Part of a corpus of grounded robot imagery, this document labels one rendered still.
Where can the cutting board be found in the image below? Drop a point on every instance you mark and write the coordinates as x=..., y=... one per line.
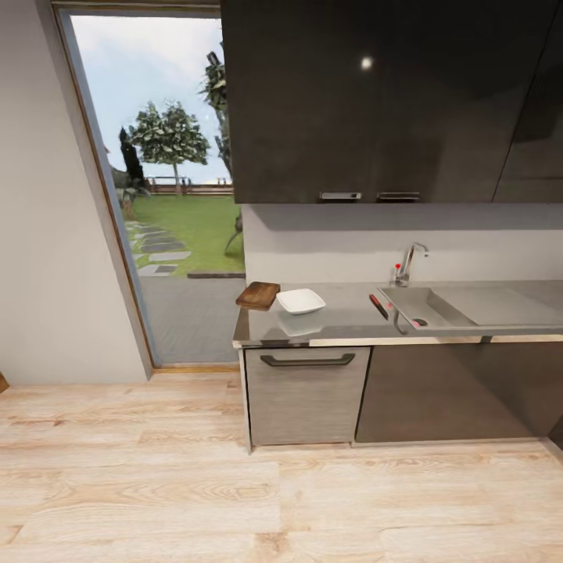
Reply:
x=258, y=294

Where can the drop in sink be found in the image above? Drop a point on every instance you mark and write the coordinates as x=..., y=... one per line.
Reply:
x=466, y=307

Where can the cabinet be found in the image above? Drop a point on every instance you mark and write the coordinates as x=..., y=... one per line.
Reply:
x=533, y=170
x=376, y=101

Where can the bowl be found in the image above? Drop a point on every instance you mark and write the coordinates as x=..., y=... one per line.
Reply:
x=300, y=302

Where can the dishwasher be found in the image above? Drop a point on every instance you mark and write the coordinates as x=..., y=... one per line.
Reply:
x=305, y=394

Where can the parer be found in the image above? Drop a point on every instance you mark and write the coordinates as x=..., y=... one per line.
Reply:
x=378, y=304

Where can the fixed window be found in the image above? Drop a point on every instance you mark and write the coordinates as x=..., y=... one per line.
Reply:
x=150, y=81

